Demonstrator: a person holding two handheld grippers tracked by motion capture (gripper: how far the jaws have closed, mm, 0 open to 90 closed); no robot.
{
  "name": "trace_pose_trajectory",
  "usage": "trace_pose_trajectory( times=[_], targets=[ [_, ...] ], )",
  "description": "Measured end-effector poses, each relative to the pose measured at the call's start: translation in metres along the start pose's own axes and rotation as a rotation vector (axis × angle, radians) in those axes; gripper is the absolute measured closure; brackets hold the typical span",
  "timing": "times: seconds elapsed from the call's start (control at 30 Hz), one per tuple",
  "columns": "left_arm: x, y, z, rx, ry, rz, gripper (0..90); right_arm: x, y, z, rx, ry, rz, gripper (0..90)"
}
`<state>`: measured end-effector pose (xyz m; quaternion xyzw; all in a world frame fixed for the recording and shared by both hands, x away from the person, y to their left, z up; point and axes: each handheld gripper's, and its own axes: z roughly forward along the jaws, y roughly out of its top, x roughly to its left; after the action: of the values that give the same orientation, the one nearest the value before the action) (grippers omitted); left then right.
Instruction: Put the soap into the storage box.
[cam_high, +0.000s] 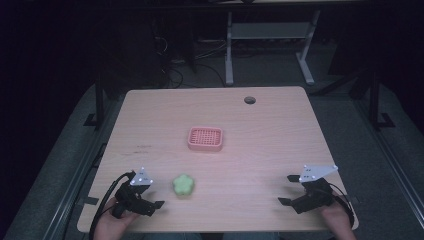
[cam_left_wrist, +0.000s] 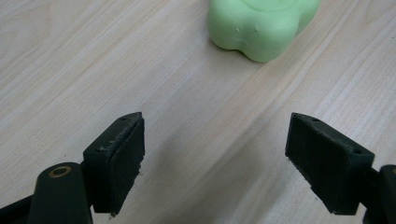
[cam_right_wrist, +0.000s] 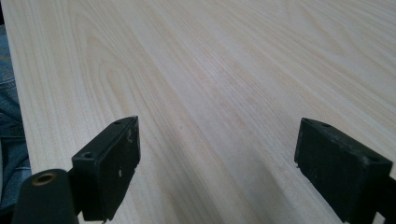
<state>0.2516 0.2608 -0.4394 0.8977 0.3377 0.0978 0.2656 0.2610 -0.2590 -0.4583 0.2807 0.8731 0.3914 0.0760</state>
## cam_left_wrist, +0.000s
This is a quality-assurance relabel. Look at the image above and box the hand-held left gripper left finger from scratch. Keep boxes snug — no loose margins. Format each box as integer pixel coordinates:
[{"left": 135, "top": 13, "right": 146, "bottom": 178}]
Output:
[{"left": 82, "top": 111, "right": 146, "bottom": 217}]

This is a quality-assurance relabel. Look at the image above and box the green flower-shaped silicone mold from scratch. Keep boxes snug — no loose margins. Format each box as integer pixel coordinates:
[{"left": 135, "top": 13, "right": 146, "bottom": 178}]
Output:
[{"left": 206, "top": 0, "right": 322, "bottom": 63}]

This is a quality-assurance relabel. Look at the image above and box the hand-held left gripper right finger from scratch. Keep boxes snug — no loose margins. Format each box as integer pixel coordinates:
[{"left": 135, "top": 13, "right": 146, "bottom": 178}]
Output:
[{"left": 285, "top": 112, "right": 375, "bottom": 217}]

